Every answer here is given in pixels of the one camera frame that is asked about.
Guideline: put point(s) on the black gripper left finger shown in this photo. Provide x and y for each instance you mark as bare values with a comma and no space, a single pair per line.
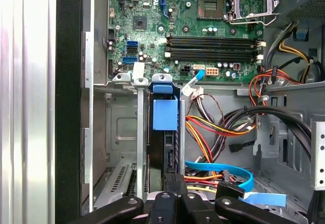
160,208

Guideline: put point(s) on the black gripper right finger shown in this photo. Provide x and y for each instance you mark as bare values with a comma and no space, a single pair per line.
198,208

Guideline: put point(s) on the hard disk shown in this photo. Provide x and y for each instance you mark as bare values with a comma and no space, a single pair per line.
165,114

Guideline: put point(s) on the grey metal disk bay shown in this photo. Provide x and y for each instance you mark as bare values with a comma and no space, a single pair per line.
122,132

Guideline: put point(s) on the black data plug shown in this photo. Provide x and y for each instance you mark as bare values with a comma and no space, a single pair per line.
234,147

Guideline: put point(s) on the grey metal drive cage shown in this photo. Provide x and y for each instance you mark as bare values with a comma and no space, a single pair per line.
318,155

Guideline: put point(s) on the black RAM slot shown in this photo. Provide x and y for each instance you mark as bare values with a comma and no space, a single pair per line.
215,44
215,39
215,57
215,51

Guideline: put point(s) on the black open PC case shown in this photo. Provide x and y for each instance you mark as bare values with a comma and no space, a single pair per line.
68,81

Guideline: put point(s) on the green motherboard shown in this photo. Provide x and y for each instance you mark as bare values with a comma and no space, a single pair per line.
152,31

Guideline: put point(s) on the thin metal locking lever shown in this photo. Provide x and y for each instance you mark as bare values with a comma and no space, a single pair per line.
248,23

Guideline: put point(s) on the CPU socket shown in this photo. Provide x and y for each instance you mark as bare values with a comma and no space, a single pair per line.
210,5

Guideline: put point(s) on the grey power supply unit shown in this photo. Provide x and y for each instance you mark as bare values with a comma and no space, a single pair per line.
312,5

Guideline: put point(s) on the metal socket cover frame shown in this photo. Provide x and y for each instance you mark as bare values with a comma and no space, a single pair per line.
236,5

